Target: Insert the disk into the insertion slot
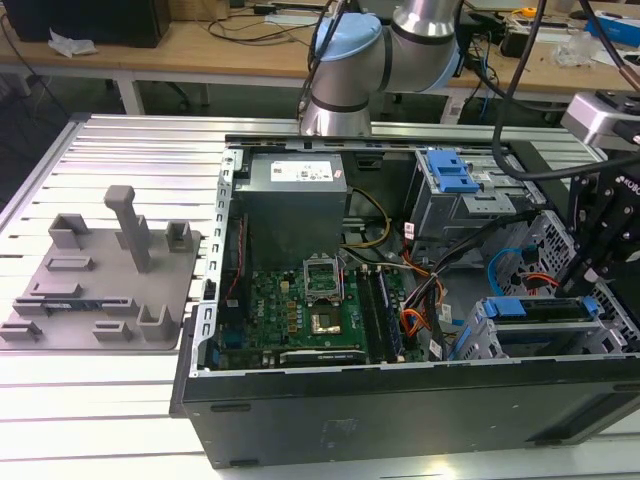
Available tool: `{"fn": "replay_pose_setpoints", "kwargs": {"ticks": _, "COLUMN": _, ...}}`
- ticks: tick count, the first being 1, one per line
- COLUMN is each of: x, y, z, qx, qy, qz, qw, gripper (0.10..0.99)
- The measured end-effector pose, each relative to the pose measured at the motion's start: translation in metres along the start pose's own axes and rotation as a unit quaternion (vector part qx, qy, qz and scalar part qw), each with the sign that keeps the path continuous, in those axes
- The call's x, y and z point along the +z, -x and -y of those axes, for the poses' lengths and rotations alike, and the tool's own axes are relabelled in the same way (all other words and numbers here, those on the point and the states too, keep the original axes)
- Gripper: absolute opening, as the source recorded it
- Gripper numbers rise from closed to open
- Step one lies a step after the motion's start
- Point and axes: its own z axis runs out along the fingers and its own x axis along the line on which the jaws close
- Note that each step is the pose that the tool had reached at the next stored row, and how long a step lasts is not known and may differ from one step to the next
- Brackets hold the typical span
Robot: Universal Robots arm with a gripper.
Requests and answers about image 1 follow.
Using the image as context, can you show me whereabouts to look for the black open PC case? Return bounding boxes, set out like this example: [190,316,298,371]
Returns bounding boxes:
[168,130,640,470]

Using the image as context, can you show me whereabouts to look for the CPU socket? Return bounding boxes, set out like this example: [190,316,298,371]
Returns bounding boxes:
[308,309,345,336]

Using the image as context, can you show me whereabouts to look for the green motherboard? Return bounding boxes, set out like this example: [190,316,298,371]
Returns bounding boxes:
[214,267,427,369]

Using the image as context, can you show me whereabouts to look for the perforated metal disk bay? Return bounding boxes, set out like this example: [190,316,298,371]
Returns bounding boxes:
[449,294,640,359]

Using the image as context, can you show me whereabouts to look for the grey power supply unit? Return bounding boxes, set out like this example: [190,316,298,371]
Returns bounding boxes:
[233,152,350,264]

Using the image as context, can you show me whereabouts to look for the crumpled white paper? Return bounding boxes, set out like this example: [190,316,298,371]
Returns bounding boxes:
[47,28,99,57]

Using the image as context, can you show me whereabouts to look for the blue data wire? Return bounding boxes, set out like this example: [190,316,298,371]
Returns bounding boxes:
[487,247,539,302]

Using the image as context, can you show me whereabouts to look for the black cable on desk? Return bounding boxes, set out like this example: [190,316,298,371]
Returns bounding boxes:
[207,14,312,47]

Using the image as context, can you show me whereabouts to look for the yellow and black power wire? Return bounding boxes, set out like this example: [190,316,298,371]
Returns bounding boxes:
[341,187,394,250]

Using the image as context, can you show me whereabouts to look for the RAM stick blue chips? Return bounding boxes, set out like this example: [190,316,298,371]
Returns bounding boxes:
[377,267,405,359]

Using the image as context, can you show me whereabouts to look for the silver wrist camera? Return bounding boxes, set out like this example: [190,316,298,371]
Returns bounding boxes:
[559,91,640,149]

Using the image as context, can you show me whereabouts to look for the red thin wire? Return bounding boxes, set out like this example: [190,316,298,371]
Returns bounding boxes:
[224,214,250,304]

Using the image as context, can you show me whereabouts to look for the grey parts rack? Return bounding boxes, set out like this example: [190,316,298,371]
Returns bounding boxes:
[0,184,207,354]

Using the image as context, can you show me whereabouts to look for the black RAM slot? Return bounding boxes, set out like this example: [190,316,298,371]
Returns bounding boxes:
[355,269,386,364]

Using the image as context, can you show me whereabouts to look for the large black box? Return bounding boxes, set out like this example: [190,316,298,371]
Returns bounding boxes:
[4,0,171,49]

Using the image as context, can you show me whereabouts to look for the blue cardboard box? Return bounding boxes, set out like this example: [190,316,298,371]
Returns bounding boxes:
[585,12,640,47]

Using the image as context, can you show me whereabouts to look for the metal socket cover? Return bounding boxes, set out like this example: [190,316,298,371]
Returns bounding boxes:
[302,256,343,306]

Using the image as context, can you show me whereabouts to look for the cluttered wooden desk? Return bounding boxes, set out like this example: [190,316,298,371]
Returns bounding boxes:
[449,9,632,109]

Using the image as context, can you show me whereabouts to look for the orange wire bundle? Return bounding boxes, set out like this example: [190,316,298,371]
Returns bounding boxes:
[399,308,429,338]

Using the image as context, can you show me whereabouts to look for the empty blue drive carrier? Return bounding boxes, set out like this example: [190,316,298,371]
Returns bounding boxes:
[427,149,480,195]

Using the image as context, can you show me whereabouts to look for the thick black wrist cable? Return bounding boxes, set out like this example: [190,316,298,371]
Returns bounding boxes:
[491,0,609,182]

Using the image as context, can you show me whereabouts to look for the hanging blue cable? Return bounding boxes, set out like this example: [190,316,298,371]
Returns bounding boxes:
[477,44,501,119]

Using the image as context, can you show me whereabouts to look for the long wooden desk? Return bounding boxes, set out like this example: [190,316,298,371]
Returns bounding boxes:
[0,19,317,116]

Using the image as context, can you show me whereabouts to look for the orange data wire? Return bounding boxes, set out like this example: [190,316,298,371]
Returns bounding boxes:
[518,272,560,290]

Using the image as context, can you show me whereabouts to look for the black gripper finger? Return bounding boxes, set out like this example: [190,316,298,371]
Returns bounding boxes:
[555,248,609,297]

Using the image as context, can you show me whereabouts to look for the clear plastic bags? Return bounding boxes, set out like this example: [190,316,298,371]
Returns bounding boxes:
[552,32,609,66]

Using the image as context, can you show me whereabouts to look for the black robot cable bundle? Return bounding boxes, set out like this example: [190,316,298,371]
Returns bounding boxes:
[296,0,351,120]

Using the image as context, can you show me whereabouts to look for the grey metal drive cage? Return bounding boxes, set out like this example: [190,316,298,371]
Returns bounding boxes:
[407,149,546,251]

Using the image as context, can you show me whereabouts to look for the small black box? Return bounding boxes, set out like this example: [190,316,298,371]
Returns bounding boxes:
[499,27,532,59]

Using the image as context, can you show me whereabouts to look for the black graphics card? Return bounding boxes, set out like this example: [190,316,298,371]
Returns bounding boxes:
[278,348,369,367]

